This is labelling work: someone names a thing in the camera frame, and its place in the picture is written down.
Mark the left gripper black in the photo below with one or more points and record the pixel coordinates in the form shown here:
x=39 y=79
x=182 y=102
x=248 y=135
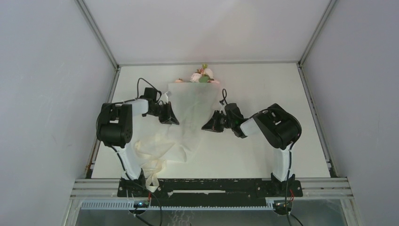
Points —
x=169 y=111

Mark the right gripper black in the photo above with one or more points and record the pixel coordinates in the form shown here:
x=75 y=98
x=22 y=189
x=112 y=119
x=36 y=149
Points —
x=213 y=124

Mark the translucent white wrapping paper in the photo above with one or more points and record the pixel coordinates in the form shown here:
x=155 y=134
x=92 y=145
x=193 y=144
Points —
x=192 y=104

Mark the cream printed ribbon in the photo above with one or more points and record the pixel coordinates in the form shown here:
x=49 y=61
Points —
x=152 y=163

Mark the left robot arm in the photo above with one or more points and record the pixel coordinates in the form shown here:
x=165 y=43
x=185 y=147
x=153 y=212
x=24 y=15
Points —
x=114 y=125

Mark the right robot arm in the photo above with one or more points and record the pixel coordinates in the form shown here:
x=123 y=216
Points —
x=280 y=128

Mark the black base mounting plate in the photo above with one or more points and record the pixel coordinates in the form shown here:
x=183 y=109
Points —
x=211 y=191

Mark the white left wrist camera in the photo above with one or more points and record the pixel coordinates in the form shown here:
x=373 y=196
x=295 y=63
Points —
x=166 y=96

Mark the white slotted cable duct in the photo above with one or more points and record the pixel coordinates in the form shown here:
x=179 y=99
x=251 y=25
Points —
x=141 y=205

